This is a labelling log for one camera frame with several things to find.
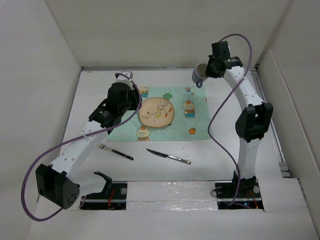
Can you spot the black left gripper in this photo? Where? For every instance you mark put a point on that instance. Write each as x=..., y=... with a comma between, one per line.
x=133, y=93

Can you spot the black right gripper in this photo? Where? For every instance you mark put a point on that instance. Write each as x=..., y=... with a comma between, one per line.
x=209, y=71

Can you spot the purple ceramic cup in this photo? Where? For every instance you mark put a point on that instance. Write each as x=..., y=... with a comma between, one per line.
x=199, y=74

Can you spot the beige patterned plate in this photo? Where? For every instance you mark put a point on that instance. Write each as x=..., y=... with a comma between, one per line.
x=156, y=112

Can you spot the steak knife black blade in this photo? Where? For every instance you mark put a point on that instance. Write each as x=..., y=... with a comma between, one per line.
x=163, y=155

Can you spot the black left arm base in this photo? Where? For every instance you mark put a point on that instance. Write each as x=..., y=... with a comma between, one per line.
x=112, y=197

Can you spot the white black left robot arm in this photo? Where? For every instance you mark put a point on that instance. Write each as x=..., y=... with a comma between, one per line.
x=56, y=181

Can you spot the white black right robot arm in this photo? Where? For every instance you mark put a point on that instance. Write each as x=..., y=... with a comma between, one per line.
x=255, y=117

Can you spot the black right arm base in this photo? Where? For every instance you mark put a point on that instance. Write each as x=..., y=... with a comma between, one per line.
x=247, y=196

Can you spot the silver fork black handle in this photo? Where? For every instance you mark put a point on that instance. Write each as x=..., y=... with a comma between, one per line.
x=106, y=148

